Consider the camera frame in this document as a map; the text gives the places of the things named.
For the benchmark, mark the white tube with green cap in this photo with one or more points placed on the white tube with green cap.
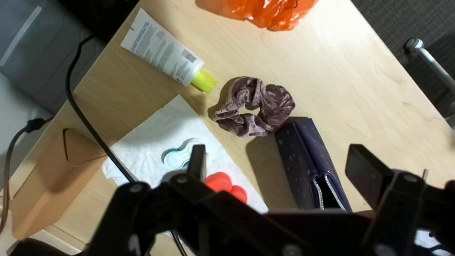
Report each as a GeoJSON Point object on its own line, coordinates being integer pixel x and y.
{"type": "Point", "coordinates": [160, 47]}

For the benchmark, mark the mauve velvet hair scrunchie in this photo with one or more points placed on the mauve velvet hair scrunchie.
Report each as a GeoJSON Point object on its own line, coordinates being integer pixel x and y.
{"type": "Point", "coordinates": [270, 106]}

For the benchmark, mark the white package with red item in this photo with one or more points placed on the white package with red item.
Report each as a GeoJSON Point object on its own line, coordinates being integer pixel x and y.
{"type": "Point", "coordinates": [156, 136]}

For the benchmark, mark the navy star print purse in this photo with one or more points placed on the navy star print purse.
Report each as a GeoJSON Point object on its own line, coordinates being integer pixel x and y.
{"type": "Point", "coordinates": [307, 165]}

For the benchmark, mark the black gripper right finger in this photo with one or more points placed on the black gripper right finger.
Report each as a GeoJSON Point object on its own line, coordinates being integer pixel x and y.
{"type": "Point", "coordinates": [402, 213]}

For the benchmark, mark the grey hard shell suitcase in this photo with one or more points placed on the grey hard shell suitcase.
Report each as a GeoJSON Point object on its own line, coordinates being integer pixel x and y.
{"type": "Point", "coordinates": [32, 47]}

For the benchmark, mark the orange plastic bag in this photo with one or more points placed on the orange plastic bag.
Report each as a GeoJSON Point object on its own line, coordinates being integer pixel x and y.
{"type": "Point", "coordinates": [264, 11]}

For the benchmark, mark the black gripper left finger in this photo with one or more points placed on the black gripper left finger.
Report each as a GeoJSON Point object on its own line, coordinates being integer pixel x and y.
{"type": "Point", "coordinates": [160, 217]}

